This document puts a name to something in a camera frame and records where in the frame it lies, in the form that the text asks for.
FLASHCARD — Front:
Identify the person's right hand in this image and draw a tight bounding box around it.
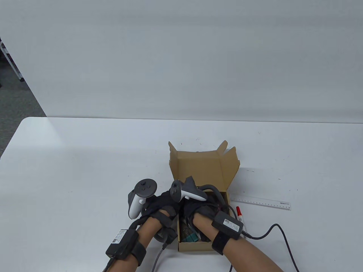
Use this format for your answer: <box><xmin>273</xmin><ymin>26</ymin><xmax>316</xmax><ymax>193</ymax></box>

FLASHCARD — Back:
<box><xmin>181</xmin><ymin>198</ymin><xmax>228</xmax><ymax>243</ymax></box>

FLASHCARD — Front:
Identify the person's left hand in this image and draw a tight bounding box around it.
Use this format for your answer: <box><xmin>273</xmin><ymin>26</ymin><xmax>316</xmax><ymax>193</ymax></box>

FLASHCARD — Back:
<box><xmin>142</xmin><ymin>190</ymin><xmax>182</xmax><ymax>228</ymax></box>

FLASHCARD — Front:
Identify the pile of coloured binder clips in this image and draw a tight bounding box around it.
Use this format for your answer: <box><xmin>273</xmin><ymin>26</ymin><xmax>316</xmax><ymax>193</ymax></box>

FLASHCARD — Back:
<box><xmin>181</xmin><ymin>225</ymin><xmax>199</xmax><ymax>243</ymax></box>

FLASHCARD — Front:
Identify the brown cardboard mailer box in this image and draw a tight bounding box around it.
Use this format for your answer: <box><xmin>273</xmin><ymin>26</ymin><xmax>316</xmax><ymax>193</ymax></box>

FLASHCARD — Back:
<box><xmin>168</xmin><ymin>140</ymin><xmax>241</xmax><ymax>252</ymax></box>

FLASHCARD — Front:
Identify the white marker red cap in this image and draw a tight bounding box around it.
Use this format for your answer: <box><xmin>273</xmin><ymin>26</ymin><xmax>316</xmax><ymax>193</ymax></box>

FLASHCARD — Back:
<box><xmin>236</xmin><ymin>206</ymin><xmax>247</xmax><ymax>231</ymax></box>

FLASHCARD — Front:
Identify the clear plastic ruler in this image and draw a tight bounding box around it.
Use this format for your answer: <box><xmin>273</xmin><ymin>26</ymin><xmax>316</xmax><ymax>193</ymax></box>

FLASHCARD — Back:
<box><xmin>231</xmin><ymin>197</ymin><xmax>292</xmax><ymax>211</ymax></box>

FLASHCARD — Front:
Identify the person's right forearm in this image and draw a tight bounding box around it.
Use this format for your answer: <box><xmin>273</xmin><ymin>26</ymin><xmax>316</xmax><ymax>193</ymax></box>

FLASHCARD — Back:
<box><xmin>194</xmin><ymin>212</ymin><xmax>284</xmax><ymax>272</ymax></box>

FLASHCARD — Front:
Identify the person's left forearm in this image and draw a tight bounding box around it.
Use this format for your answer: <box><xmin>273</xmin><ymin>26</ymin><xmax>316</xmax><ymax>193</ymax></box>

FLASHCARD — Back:
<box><xmin>109</xmin><ymin>218</ymin><xmax>162</xmax><ymax>272</ymax></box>

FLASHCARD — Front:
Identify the white grey handheld controller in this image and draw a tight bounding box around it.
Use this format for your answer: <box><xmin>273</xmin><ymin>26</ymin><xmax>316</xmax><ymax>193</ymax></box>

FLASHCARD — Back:
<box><xmin>170</xmin><ymin>176</ymin><xmax>208</xmax><ymax>203</ymax></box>
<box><xmin>128</xmin><ymin>178</ymin><xmax>158</xmax><ymax>220</ymax></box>

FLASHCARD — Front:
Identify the black thick curved hose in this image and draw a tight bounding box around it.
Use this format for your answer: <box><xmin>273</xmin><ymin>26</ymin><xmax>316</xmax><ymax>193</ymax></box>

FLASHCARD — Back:
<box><xmin>199</xmin><ymin>184</ymin><xmax>237</xmax><ymax>217</ymax></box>
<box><xmin>129</xmin><ymin>214</ymin><xmax>151</xmax><ymax>231</ymax></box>

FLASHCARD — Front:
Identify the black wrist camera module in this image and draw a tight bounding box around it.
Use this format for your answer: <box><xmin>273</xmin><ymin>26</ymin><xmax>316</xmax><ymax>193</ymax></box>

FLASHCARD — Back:
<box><xmin>155</xmin><ymin>227</ymin><xmax>178</xmax><ymax>246</ymax></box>

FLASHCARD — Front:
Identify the black wrist sensor box strap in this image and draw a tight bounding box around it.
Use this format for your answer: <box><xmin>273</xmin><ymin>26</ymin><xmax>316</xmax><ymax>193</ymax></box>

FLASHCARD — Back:
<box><xmin>105</xmin><ymin>229</ymin><xmax>147</xmax><ymax>265</ymax></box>
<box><xmin>211</xmin><ymin>211</ymin><xmax>244</xmax><ymax>255</ymax></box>

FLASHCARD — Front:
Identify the grey cable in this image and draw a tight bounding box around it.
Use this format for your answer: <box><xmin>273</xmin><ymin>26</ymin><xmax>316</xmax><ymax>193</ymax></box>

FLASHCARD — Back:
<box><xmin>152</xmin><ymin>242</ymin><xmax>168</xmax><ymax>272</ymax></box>

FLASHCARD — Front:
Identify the thin black cable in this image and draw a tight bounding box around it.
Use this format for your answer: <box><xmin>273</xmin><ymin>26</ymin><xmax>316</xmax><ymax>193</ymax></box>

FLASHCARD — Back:
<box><xmin>103</xmin><ymin>255</ymin><xmax>117</xmax><ymax>272</ymax></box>

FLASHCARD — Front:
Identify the black braided cable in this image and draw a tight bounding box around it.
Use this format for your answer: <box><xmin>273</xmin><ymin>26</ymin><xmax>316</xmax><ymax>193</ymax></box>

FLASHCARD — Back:
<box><xmin>242</xmin><ymin>224</ymin><xmax>301</xmax><ymax>272</ymax></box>

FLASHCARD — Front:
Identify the white metal rack frame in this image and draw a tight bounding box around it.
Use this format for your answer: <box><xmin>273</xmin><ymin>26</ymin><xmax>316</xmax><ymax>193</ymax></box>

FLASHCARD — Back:
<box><xmin>0</xmin><ymin>40</ymin><xmax>25</xmax><ymax>82</ymax></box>

